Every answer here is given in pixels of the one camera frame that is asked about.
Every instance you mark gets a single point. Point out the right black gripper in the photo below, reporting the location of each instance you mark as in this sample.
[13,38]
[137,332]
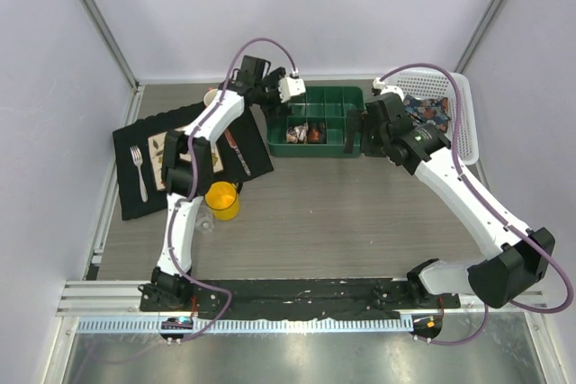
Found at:
[355,120]

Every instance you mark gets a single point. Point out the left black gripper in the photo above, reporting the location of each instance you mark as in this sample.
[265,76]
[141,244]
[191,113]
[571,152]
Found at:
[273,81]

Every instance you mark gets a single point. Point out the black orange floral tie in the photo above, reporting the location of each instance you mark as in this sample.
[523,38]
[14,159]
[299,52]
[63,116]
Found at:
[317,133]

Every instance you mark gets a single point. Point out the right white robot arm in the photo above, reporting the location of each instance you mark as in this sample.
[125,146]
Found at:
[511,261]

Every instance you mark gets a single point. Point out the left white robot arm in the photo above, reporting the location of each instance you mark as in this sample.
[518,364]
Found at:
[187,173]

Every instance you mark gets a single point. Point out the rolled tie in tray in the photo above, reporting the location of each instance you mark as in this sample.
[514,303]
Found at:
[297,134]

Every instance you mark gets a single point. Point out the orange ceramic mug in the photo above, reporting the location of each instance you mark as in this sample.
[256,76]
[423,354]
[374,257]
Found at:
[210,96]

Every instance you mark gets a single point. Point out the black cloth placemat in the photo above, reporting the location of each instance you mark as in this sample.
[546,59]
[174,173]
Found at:
[244,130]

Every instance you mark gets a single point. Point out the white plastic basket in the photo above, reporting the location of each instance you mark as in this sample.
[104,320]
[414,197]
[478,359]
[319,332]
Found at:
[428,83]

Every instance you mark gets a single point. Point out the blue floral tie in basket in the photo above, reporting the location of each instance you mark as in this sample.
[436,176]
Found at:
[429,111]

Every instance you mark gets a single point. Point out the yellow plastic mug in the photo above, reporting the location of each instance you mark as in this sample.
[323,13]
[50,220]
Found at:
[223,200]

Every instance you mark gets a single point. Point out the square floral ceramic plate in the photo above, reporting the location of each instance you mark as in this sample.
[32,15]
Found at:
[156,144]

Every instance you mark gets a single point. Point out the clear plastic cup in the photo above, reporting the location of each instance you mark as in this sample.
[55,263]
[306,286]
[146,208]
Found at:
[204,222]

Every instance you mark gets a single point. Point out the silver fork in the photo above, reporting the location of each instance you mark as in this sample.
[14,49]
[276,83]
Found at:
[137,160]

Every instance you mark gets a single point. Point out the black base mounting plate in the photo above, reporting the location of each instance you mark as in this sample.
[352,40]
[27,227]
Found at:
[292,299]

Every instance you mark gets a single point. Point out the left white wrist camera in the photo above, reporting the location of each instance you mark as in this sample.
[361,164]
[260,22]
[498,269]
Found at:
[290,86]

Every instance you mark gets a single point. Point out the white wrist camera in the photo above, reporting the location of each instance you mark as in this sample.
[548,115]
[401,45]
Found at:
[290,86]
[380,87]

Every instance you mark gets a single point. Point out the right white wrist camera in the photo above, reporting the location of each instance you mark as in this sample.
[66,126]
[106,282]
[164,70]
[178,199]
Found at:
[380,87]

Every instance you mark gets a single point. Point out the orange handled table knife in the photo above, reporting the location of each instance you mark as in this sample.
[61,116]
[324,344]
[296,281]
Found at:
[234,145]

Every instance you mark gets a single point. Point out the aluminium frame rail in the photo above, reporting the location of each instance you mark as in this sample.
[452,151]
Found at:
[108,297]

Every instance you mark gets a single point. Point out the white slotted cable duct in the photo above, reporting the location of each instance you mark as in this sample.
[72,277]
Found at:
[169,326]

